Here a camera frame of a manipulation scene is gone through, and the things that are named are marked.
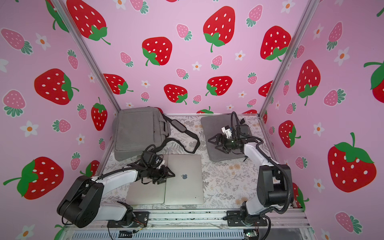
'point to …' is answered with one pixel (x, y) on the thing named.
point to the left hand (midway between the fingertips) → (174, 176)
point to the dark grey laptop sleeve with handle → (212, 125)
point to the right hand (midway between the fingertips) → (211, 145)
